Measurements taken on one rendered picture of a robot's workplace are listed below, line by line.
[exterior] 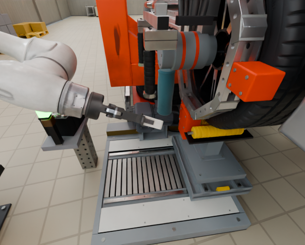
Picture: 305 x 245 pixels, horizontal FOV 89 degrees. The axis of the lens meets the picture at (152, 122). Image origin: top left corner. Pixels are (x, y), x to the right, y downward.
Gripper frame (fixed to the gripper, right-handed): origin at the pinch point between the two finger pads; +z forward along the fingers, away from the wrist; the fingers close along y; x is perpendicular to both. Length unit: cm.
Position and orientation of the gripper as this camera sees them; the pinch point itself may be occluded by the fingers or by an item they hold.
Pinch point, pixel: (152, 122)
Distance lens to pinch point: 50.4
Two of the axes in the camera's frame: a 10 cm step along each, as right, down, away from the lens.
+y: 3.5, 1.3, -9.3
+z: 8.9, 2.6, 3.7
